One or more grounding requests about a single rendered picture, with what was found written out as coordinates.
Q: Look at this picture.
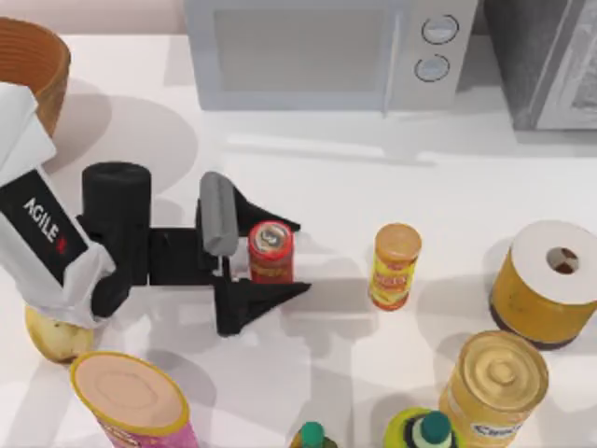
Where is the microwave knob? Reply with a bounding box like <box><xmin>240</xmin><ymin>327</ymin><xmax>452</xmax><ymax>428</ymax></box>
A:
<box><xmin>413</xmin><ymin>51</ymin><xmax>451</xmax><ymax>84</ymax></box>
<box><xmin>421</xmin><ymin>13</ymin><xmax>461</xmax><ymax>46</ymax></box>

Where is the pale grey rounded box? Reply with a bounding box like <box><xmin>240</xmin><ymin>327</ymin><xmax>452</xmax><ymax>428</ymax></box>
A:
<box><xmin>200</xmin><ymin>171</ymin><xmax>240</xmax><ymax>258</ymax></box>

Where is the red can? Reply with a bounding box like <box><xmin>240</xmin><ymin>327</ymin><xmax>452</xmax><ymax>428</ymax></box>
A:
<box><xmin>247</xmin><ymin>220</ymin><xmax>295</xmax><ymax>285</ymax></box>

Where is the pink can with peach lid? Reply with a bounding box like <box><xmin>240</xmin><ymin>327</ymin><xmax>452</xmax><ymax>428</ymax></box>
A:
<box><xmin>69</xmin><ymin>350</ymin><xmax>201</xmax><ymax>448</ymax></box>

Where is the microwave door handle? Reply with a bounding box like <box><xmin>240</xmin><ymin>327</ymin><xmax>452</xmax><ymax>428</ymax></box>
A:
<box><xmin>382</xmin><ymin>8</ymin><xmax>404</xmax><ymax>118</ymax></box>

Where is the yellow roll with white top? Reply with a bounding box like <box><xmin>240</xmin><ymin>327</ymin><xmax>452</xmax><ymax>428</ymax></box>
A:
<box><xmin>489</xmin><ymin>219</ymin><xmax>597</xmax><ymax>352</ymax></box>

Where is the large golden can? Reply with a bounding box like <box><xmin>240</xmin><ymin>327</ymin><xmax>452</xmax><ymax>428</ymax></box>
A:
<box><xmin>437</xmin><ymin>329</ymin><xmax>549</xmax><ymax>448</ymax></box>

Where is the grey cabinet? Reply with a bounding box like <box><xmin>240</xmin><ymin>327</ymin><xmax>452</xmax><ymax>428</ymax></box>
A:
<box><xmin>481</xmin><ymin>0</ymin><xmax>597</xmax><ymax>133</ymax></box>

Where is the yellow bottle with teal cap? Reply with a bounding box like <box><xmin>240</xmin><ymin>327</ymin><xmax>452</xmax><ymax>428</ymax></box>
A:
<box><xmin>382</xmin><ymin>406</ymin><xmax>467</xmax><ymax>448</ymax></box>

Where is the green bottle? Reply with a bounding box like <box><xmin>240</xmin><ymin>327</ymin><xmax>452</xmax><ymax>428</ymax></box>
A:
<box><xmin>289</xmin><ymin>421</ymin><xmax>338</xmax><ymax>448</ymax></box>

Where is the yellow potato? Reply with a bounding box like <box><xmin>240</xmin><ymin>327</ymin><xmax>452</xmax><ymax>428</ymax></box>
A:
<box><xmin>24</xmin><ymin>305</ymin><xmax>95</xmax><ymax>364</ymax></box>

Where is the yellow can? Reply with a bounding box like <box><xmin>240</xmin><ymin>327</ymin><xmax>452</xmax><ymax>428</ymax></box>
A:
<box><xmin>368</xmin><ymin>222</ymin><xmax>423</xmax><ymax>313</ymax></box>

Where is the microwave door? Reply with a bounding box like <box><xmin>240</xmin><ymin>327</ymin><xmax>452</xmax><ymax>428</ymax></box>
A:
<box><xmin>184</xmin><ymin>0</ymin><xmax>403</xmax><ymax>113</ymax></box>

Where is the pale microwave oven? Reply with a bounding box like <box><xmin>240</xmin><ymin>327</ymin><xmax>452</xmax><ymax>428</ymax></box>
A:
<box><xmin>183</xmin><ymin>0</ymin><xmax>479</xmax><ymax>119</ymax></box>

